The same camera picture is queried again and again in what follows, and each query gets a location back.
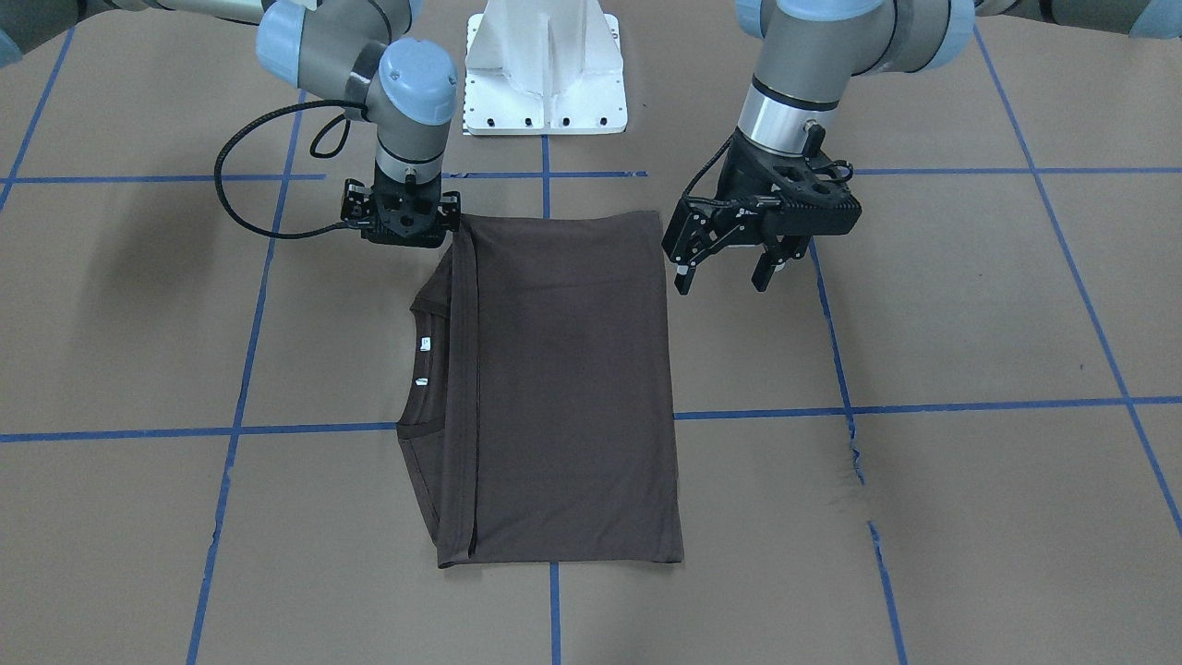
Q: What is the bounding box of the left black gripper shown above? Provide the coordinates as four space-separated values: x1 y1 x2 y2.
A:
662 133 862 296

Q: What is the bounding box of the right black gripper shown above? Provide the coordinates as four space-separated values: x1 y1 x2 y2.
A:
342 169 462 248

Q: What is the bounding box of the brown t-shirt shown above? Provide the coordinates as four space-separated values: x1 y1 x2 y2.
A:
396 211 683 568

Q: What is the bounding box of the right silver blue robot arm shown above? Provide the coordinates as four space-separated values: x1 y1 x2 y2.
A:
1 1 462 248

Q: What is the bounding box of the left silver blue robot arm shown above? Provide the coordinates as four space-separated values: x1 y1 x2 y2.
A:
662 1 1181 294

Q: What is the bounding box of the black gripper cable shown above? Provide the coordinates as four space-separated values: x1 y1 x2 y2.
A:
213 97 379 241

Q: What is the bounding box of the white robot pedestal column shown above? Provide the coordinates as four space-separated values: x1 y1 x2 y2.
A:
462 1 629 136

